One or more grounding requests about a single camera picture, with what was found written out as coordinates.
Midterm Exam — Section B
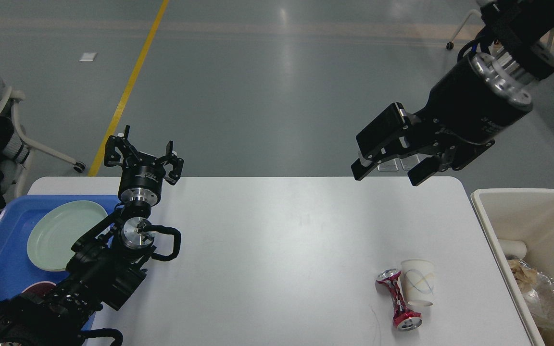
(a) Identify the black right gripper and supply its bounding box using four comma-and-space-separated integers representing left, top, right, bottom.
351, 53, 533, 186

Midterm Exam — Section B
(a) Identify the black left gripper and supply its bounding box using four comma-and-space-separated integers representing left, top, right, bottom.
103, 125, 184, 206

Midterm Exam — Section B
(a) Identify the mint green plate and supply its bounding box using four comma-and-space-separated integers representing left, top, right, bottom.
26, 200, 107, 272

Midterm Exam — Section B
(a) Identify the plain white paper cup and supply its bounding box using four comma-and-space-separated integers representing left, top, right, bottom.
498, 239, 528, 260

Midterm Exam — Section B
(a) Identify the pink mug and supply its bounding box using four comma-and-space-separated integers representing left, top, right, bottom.
22, 281, 56, 297

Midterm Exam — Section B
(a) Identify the red snack wrapper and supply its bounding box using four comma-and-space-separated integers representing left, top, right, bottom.
376, 269, 422, 331

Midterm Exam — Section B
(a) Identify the aluminium foil tray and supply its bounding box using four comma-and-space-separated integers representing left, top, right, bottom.
522, 272, 554, 330

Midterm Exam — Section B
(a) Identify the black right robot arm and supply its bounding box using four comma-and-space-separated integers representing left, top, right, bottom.
351, 0, 554, 186

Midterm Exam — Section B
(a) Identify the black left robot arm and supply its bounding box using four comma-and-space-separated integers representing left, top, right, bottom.
0, 126, 183, 346

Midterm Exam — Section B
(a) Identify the right floor outlet plate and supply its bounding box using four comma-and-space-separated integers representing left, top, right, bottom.
400, 155, 421, 171

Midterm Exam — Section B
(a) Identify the floor outlet plate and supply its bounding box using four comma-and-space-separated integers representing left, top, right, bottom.
400, 155, 421, 171
377, 159, 400, 172

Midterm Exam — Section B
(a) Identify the left floor outlet plate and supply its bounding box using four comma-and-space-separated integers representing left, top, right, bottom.
377, 159, 400, 172

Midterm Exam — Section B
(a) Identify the white office chair left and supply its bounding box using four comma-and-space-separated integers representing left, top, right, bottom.
0, 86, 86, 198

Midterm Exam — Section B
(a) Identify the grey office chair right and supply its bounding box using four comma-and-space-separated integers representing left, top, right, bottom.
446, 9, 554, 50

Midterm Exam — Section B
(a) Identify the beige plastic bin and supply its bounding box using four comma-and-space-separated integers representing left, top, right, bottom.
471, 188, 554, 346

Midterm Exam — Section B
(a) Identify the crumpled brown paper ball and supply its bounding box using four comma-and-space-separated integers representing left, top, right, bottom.
507, 259, 537, 294

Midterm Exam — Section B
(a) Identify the blue plastic tray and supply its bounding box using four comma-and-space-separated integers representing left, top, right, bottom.
0, 195, 119, 301

